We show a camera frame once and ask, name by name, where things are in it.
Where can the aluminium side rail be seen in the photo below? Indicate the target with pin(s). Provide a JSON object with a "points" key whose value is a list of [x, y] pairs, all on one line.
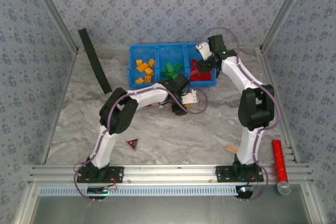
{"points": [[67, 82], [282, 119]]}

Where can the aluminium frame post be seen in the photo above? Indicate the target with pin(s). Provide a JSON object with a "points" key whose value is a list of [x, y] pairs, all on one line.
{"points": [[54, 11], [26, 205], [312, 205], [286, 11]]}

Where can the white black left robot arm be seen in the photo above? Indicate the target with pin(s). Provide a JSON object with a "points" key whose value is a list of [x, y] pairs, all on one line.
{"points": [[147, 95]]}

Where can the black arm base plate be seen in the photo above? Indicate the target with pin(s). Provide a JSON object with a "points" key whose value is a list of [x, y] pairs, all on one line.
{"points": [[223, 174], [116, 174]]}

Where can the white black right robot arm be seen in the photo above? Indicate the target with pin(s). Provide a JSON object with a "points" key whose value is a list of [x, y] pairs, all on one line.
{"points": [[236, 74]]}

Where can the small circuit board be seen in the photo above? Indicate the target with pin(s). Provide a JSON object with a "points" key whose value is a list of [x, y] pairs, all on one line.
{"points": [[97, 190], [244, 192]]}

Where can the red glitter tube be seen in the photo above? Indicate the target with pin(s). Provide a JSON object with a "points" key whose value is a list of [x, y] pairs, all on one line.
{"points": [[278, 161]]}

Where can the blue three-compartment bin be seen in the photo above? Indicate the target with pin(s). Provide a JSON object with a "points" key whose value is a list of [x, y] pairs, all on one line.
{"points": [[170, 53]]}

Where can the red triangle sign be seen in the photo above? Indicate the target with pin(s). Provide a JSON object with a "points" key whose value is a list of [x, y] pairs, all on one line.
{"points": [[132, 144]]}

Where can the long aluminium mounting rail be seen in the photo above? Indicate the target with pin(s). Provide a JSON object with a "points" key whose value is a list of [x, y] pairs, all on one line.
{"points": [[170, 174]]}

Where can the small wooden block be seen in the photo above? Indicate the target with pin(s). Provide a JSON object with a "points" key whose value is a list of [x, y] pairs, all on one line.
{"points": [[232, 148]]}

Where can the small green lego brick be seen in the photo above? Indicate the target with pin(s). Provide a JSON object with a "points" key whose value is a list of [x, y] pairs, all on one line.
{"points": [[172, 75]]}

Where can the yellow lego brick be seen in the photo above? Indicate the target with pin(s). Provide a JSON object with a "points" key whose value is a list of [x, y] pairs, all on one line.
{"points": [[187, 106]]}

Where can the black foam strip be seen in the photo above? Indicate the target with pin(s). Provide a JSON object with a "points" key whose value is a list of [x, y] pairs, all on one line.
{"points": [[90, 53]]}

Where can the orange arch lego brick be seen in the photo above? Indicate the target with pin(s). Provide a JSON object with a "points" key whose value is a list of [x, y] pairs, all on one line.
{"points": [[151, 62]]}

